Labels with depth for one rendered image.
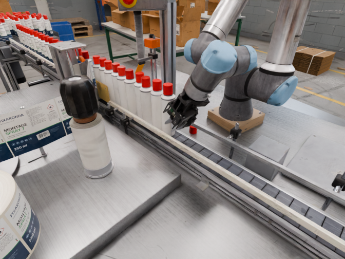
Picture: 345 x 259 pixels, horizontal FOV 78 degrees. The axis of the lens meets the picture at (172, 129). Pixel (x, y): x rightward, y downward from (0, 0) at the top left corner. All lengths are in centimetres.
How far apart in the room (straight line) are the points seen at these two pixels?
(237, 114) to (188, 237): 56
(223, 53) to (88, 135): 39
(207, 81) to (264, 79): 33
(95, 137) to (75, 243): 25
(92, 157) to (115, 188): 11
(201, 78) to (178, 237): 41
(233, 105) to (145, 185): 51
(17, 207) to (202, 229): 42
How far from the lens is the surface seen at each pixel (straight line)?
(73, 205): 66
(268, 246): 65
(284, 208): 62
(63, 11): 839
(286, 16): 81
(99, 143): 62
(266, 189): 69
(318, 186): 64
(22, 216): 56
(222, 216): 66
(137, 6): 83
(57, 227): 63
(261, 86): 84
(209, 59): 52
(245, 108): 95
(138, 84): 84
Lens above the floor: 137
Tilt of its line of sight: 35 degrees down
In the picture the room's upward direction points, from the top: straight up
